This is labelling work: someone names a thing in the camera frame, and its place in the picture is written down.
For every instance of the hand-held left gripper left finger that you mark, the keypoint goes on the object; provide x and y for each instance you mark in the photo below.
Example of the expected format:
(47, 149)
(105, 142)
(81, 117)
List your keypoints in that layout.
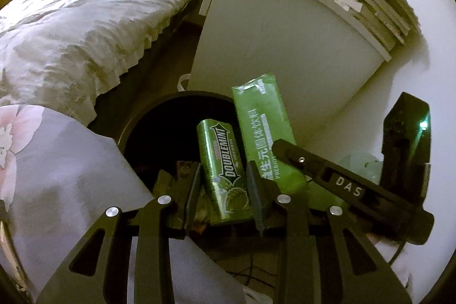
(188, 204)

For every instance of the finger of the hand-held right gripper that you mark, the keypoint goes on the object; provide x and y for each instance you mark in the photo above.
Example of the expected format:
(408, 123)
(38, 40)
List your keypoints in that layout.
(295, 156)

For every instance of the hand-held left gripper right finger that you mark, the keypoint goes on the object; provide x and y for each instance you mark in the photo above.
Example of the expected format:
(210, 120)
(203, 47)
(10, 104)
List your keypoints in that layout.
(255, 200)

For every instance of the green drink powder packet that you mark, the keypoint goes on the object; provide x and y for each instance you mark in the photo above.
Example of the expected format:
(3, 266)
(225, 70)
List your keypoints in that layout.
(263, 118)

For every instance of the green gum tin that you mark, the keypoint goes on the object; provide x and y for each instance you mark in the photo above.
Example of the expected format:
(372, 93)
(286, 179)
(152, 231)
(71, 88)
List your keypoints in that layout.
(221, 165)

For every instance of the black round trash bin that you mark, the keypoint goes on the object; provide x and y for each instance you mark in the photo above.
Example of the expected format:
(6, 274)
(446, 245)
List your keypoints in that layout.
(160, 133)

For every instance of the brown snack wrapper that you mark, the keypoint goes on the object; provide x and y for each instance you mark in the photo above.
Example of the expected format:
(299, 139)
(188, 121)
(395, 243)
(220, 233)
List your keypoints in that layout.
(162, 183)

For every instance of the white cabinet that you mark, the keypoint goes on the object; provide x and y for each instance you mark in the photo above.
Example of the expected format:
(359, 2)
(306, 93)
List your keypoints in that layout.
(278, 40)

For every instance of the grey floral tablecloth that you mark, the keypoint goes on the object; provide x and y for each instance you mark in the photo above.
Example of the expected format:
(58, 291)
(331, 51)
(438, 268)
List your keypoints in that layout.
(71, 183)

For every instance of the white plastic bag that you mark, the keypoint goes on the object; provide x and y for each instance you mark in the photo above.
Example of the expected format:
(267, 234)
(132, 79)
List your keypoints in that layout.
(181, 83)

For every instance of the bed with white duvet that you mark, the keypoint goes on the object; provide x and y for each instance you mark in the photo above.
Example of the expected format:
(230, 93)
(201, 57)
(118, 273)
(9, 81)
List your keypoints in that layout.
(78, 26)

